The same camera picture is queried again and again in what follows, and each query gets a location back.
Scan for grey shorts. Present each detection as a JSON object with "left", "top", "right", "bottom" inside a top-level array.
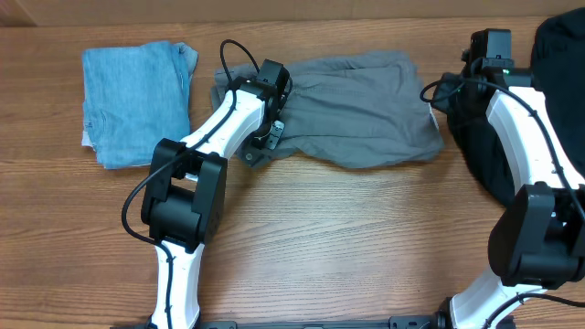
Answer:
[{"left": 237, "top": 50, "right": 444, "bottom": 169}]

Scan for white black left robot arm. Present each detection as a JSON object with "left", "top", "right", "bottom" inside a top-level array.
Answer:
[{"left": 139, "top": 81, "right": 288, "bottom": 328}]

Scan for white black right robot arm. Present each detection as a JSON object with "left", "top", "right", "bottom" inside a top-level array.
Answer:
[{"left": 429, "top": 69, "right": 584, "bottom": 328}]

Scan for black garment pile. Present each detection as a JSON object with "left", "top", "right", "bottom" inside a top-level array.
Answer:
[{"left": 447, "top": 8, "right": 584, "bottom": 207}]

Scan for folded blue denim jeans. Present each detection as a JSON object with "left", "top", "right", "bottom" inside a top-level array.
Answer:
[{"left": 81, "top": 41, "right": 198, "bottom": 170}]

